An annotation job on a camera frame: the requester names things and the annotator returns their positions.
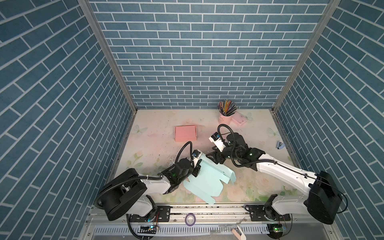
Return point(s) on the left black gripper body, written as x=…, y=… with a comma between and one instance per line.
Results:
x=190, y=169

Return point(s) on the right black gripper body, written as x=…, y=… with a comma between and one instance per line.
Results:
x=231, y=154

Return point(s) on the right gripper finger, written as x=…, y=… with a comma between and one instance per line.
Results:
x=212, y=154
x=219, y=159

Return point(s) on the light blue paper box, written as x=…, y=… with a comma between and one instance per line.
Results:
x=210, y=179

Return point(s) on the pink paper box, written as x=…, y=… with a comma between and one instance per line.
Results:
x=185, y=133

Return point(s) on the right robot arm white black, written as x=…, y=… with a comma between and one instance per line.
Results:
x=320, y=197

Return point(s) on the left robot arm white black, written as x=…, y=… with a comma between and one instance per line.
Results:
x=129, y=193

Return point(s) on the pink pencil case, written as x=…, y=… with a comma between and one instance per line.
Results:
x=239, y=119

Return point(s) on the pink metal pencil cup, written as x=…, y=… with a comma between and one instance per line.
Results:
x=225, y=119

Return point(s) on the small blue clip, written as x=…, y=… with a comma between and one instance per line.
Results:
x=280, y=145

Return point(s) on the coloured pencils bundle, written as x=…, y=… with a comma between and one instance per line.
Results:
x=227, y=108

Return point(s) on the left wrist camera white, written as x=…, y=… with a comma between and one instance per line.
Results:
x=196, y=158

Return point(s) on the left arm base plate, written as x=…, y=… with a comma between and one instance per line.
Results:
x=161, y=214

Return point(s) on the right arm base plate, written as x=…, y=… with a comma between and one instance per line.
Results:
x=258, y=213

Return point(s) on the white tool on rail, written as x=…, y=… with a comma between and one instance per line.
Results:
x=236, y=230

